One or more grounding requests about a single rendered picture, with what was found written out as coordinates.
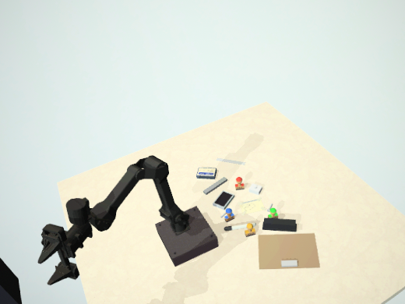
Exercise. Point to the yellow rubber stamp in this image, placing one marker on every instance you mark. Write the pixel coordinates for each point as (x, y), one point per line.
(250, 231)

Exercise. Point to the red rubber stamp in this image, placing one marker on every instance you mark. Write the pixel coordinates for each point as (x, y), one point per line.
(239, 186)

